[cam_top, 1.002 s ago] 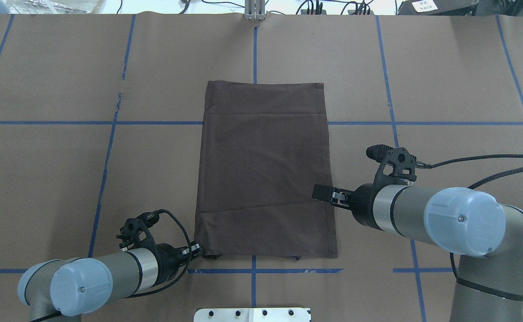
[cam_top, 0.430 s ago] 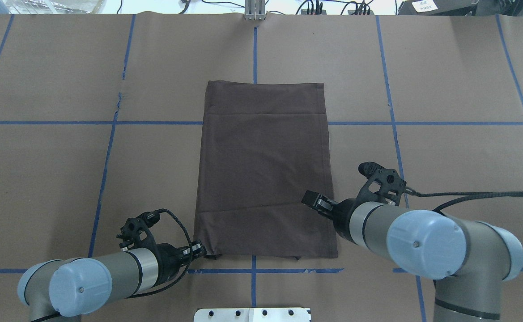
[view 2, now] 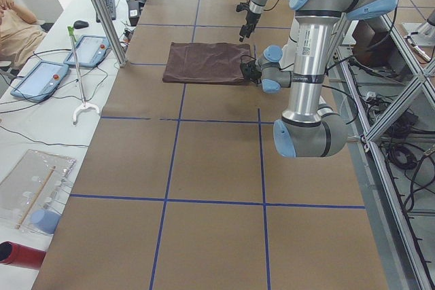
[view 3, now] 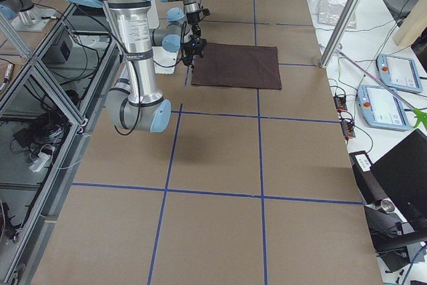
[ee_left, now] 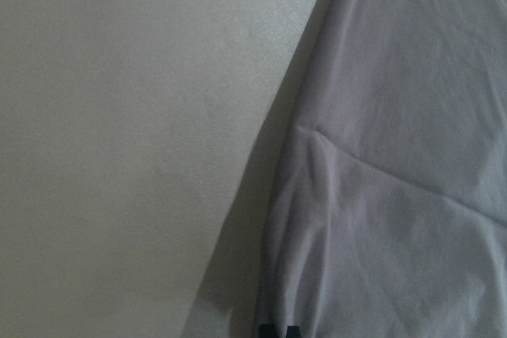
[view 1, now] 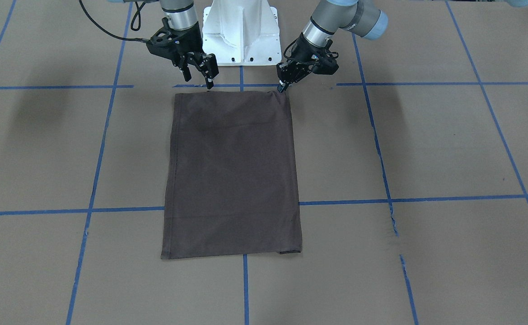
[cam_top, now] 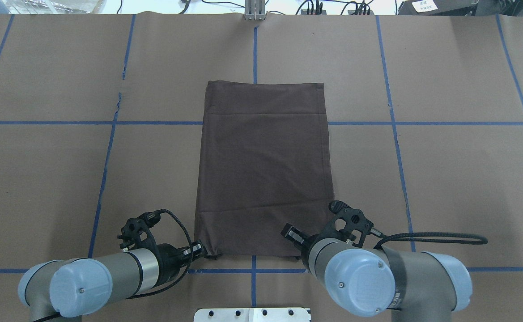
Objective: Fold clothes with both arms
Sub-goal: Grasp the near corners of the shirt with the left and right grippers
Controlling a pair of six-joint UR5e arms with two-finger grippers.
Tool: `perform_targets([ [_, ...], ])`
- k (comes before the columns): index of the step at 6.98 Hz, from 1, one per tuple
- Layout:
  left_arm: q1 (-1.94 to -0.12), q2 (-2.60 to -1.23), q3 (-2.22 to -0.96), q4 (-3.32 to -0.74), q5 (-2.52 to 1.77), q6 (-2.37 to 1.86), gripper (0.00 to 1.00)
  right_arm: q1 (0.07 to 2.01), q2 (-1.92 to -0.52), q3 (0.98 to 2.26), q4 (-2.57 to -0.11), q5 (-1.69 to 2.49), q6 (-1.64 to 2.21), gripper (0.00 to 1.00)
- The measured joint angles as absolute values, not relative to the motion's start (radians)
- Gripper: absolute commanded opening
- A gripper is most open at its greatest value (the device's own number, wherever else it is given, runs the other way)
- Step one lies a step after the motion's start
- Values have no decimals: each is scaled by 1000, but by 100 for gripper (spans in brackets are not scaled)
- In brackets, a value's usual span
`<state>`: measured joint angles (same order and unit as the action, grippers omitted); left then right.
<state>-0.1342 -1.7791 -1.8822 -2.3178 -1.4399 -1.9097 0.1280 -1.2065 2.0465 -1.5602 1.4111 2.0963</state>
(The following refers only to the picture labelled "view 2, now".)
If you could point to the black computer mouse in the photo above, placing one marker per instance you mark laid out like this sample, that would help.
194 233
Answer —
80 24

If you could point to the dark brown t-shirt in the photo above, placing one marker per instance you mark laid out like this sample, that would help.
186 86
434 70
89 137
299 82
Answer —
205 63

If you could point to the aluminium frame rack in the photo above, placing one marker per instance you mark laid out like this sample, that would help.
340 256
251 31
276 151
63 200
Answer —
393 89

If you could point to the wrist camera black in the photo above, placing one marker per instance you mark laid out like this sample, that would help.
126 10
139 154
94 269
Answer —
248 70
242 6

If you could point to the far blue teach pendant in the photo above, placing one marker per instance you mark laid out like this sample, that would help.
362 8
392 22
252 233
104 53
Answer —
90 49

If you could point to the aluminium frame post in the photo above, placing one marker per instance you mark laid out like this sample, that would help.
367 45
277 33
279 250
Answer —
110 32

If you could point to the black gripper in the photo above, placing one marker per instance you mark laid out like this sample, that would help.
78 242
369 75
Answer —
247 70
251 17

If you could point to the metal reacher grabber tool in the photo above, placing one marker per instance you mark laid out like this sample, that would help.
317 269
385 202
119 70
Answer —
85 106

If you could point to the seated person in beige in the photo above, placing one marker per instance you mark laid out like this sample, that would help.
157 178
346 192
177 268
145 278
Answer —
20 33

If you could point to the black keyboard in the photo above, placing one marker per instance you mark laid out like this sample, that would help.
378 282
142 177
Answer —
111 7

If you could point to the blue teach pendant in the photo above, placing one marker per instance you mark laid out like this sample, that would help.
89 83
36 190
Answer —
90 49
41 82

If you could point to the light blue cap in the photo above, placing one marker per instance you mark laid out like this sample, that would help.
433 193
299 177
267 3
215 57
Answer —
45 220

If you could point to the red cylinder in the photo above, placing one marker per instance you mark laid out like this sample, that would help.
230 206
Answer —
21 256

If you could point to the near blue teach pendant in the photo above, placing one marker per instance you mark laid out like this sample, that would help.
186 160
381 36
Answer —
41 82

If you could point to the clear plastic bag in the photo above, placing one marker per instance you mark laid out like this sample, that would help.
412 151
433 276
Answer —
24 179

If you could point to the wooden stick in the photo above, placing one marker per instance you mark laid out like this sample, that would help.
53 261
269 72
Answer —
34 198

